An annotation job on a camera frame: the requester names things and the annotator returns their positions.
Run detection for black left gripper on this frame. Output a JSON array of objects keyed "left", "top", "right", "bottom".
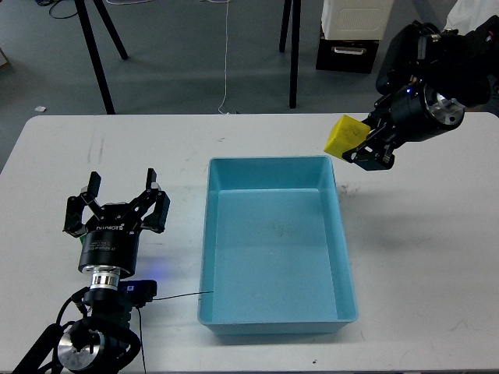
[{"left": 63, "top": 168, "right": 171, "bottom": 277}]

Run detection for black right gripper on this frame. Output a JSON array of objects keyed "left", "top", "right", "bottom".
[{"left": 342, "top": 83, "right": 465, "bottom": 171}]

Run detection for yellow block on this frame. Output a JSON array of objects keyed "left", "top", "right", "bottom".
[{"left": 324, "top": 115, "right": 370, "bottom": 159}]

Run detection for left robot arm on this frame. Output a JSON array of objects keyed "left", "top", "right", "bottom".
[{"left": 14, "top": 169, "right": 170, "bottom": 373}]

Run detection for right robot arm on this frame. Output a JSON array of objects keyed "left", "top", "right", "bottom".
[{"left": 335, "top": 15, "right": 498, "bottom": 171}]

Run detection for black storage box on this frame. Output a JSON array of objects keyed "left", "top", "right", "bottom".
[{"left": 316, "top": 33, "right": 380, "bottom": 74}]

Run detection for light blue plastic box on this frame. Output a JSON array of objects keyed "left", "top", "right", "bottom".
[{"left": 198, "top": 156, "right": 358, "bottom": 335}]

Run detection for white air purifier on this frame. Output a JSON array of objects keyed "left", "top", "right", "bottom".
[{"left": 321, "top": 0, "right": 394, "bottom": 41}]

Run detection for seated person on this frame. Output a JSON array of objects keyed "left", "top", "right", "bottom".
[{"left": 444, "top": 0, "right": 498, "bottom": 35}]

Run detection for black tripod legs right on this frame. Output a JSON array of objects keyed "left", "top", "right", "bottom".
[{"left": 278, "top": 0, "right": 302, "bottom": 109}]

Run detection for black tripod legs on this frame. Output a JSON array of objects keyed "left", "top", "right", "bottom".
[
  {"left": 278, "top": 0, "right": 302, "bottom": 109},
  {"left": 73, "top": 0, "right": 129, "bottom": 115}
]

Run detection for black tripod legs left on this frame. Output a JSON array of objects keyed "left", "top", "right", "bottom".
[{"left": 73, "top": 0, "right": 129, "bottom": 115}]

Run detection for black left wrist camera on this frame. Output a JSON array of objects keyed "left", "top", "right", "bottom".
[{"left": 119, "top": 280, "right": 157, "bottom": 308}]

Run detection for thin black cable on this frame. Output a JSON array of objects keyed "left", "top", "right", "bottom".
[{"left": 136, "top": 291, "right": 214, "bottom": 373}]

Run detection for white hanging cable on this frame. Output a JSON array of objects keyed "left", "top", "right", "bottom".
[{"left": 200, "top": 0, "right": 239, "bottom": 116}]

